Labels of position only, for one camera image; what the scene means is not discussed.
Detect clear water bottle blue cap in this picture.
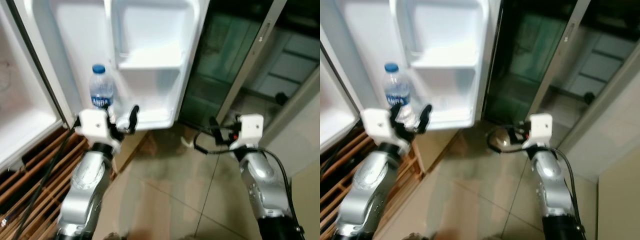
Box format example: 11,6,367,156
89,63,117,117
382,62,416,126

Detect aluminium framed glass sliding door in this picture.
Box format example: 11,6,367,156
179,0,321,132
482,0,640,132

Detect wooden wine rack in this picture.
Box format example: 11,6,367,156
320,130,426,240
0,125,119,240

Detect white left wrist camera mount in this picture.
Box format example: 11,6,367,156
360,107,404,144
75,108,121,142

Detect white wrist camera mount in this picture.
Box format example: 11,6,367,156
528,113,554,146
237,113,265,149
360,107,404,144
75,108,121,142

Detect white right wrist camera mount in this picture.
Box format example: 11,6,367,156
237,113,265,149
528,113,554,146

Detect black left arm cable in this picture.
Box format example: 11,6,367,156
12,117,81,240
320,122,365,174

